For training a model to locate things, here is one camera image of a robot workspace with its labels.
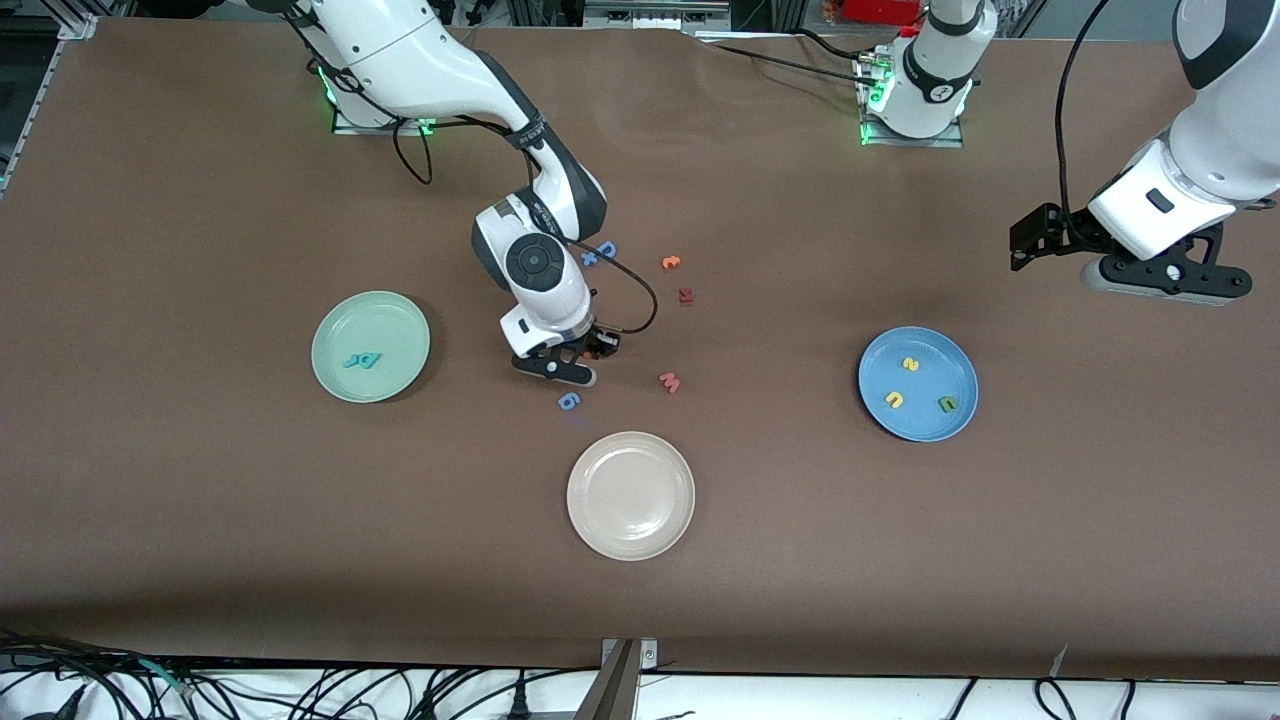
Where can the teal foam letter with hole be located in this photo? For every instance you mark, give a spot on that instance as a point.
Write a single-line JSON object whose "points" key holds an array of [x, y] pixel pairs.
{"points": [[370, 361]]}

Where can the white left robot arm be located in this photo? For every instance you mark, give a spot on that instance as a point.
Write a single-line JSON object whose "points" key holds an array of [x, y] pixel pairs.
{"points": [[1230, 130]]}

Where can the aluminium table edge bracket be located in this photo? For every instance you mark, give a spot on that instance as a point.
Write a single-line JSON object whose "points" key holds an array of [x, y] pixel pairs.
{"points": [[615, 690]]}

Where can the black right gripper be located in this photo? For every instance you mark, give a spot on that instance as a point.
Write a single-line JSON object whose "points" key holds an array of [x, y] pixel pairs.
{"points": [[590, 341]]}

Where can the aluminium corner bracket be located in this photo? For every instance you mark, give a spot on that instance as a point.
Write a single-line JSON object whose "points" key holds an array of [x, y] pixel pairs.
{"points": [[78, 27]]}

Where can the blue foam number six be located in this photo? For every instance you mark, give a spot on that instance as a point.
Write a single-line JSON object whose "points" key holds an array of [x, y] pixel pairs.
{"points": [[569, 401]]}

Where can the pink foam letter w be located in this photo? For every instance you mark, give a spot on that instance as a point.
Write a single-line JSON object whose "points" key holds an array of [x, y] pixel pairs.
{"points": [[670, 383]]}

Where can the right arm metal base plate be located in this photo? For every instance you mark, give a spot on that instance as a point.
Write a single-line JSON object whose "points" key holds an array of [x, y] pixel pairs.
{"points": [[345, 125]]}

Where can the beige plate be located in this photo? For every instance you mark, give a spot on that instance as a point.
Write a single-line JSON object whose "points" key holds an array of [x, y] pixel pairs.
{"points": [[630, 496]]}

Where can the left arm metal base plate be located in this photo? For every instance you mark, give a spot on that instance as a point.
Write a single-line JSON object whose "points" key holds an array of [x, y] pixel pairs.
{"points": [[955, 140]]}

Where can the black power plug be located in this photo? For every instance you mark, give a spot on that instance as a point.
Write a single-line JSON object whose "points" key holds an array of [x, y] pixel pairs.
{"points": [[519, 705]]}

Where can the blue plate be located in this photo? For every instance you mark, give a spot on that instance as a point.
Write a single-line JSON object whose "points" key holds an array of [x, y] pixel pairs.
{"points": [[925, 384]]}

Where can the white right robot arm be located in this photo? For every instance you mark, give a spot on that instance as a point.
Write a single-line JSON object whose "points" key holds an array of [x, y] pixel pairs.
{"points": [[420, 60]]}

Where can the blue foam letter D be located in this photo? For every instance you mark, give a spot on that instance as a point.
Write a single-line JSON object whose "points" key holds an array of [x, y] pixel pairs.
{"points": [[610, 250]]}

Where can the red box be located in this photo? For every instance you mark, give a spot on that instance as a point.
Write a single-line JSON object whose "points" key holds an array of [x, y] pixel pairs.
{"points": [[880, 10]]}

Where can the pale green plate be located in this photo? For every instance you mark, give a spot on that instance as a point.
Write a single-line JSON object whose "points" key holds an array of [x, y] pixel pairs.
{"points": [[385, 325]]}

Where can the aluminium frame rail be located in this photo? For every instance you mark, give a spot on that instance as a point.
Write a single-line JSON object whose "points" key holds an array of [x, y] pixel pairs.
{"points": [[25, 110]]}

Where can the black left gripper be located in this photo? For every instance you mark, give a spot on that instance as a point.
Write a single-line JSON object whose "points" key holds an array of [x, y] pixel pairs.
{"points": [[1072, 233]]}

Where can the white paper tag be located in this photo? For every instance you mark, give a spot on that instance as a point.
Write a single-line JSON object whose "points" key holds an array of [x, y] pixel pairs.
{"points": [[1058, 660]]}

